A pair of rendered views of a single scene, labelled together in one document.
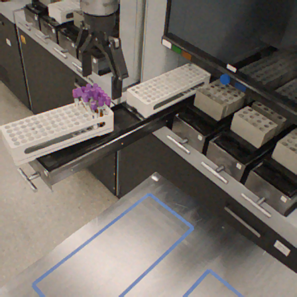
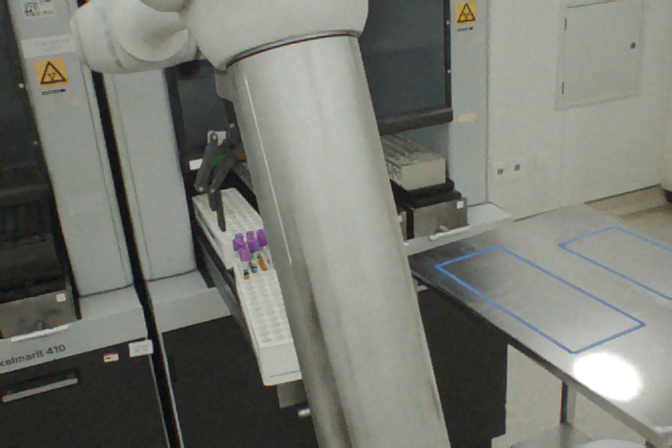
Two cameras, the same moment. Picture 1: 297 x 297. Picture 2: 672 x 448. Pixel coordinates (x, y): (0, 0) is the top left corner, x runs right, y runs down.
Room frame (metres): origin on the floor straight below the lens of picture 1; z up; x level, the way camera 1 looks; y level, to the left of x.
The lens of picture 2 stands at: (0.24, 1.14, 1.43)
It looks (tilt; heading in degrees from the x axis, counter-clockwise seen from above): 23 degrees down; 295
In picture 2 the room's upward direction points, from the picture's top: 5 degrees counter-clockwise
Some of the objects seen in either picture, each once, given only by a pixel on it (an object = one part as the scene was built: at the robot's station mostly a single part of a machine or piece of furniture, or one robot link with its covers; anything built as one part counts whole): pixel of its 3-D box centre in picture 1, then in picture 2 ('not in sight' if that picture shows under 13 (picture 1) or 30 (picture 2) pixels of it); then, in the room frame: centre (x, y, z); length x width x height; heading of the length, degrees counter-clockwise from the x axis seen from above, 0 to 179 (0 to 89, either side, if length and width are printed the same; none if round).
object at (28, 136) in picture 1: (59, 128); (278, 311); (0.77, 0.25, 0.85); 0.30 x 0.10 x 0.06; 127
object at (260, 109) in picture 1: (266, 118); not in sight; (0.90, -0.36, 0.85); 0.12 x 0.02 x 0.06; 44
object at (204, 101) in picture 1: (209, 105); not in sight; (0.95, -0.19, 0.85); 0.12 x 0.02 x 0.06; 45
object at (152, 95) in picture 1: (169, 89); (231, 227); (1.03, -0.06, 0.83); 0.30 x 0.10 x 0.06; 135
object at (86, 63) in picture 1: (86, 64); (219, 209); (0.89, 0.19, 0.99); 0.03 x 0.01 x 0.07; 135
